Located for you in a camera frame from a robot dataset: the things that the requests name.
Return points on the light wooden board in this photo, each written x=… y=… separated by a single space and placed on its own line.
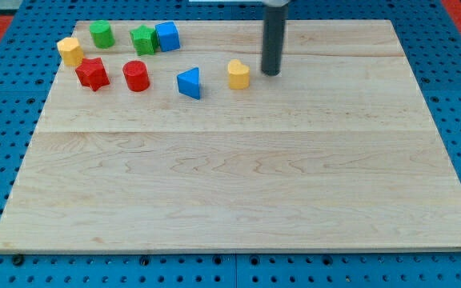
x=337 y=154

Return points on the yellow heart block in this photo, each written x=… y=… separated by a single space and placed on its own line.
x=238 y=75

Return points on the blue triangle block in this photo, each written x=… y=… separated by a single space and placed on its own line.
x=189 y=83

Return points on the red cylinder block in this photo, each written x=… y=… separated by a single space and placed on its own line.
x=136 y=75

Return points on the blue cube block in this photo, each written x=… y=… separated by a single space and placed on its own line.
x=168 y=36

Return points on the green star block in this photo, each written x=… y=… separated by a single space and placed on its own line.
x=144 y=40

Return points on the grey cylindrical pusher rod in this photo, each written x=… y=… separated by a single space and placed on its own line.
x=274 y=22

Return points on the red star block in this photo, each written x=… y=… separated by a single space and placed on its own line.
x=92 y=73

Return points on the green cylinder block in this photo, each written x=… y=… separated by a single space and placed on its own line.
x=101 y=34

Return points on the yellow hexagon block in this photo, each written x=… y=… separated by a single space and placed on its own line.
x=70 y=51

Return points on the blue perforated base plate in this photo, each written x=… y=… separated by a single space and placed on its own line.
x=29 y=61

